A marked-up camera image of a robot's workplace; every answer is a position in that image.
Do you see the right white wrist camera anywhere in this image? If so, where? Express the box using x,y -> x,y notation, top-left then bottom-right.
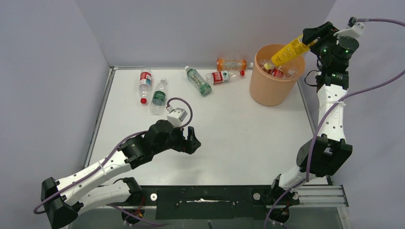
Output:
333,22 -> 365,39

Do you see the red green label bottle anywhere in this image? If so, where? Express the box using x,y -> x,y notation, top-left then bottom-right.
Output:
205,70 -> 245,85

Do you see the orange plastic bin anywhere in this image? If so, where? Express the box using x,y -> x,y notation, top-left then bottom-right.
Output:
249,44 -> 306,106

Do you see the dark green label bottle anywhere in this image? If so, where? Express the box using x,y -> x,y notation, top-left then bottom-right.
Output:
149,78 -> 168,115

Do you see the orange drink bottle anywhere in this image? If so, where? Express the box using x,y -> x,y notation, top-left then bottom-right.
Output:
216,58 -> 254,71

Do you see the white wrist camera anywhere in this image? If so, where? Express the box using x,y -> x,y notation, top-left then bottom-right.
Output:
167,106 -> 188,127
333,22 -> 365,39

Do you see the red gold drink bottle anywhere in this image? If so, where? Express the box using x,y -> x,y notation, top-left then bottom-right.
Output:
269,66 -> 285,78

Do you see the aluminium frame rail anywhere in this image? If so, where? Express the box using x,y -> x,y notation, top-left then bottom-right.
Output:
63,185 -> 349,210

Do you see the red white label bottle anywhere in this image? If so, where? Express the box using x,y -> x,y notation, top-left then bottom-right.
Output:
139,69 -> 152,104

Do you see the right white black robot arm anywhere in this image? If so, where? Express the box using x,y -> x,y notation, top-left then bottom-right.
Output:
265,21 -> 364,205

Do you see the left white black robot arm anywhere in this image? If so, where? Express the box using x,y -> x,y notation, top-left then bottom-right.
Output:
33,120 -> 202,229

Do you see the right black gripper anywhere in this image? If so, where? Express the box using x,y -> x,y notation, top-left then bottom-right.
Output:
302,22 -> 341,66

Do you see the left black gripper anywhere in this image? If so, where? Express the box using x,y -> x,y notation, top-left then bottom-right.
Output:
153,123 -> 200,155

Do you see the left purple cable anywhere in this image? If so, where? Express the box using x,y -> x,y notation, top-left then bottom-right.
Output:
33,97 -> 193,228

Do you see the yellow juice bottle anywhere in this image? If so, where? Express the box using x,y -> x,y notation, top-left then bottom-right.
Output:
263,35 -> 318,71

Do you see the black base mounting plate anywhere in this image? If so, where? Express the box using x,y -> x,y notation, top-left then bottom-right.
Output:
109,185 -> 299,228

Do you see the light blue tinted bottle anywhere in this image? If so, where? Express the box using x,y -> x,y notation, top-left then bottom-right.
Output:
285,67 -> 299,79

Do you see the green label clear bottle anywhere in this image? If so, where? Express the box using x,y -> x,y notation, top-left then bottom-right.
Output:
184,66 -> 212,96

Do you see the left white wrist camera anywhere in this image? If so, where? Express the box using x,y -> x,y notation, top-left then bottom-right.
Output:
167,106 -> 188,127

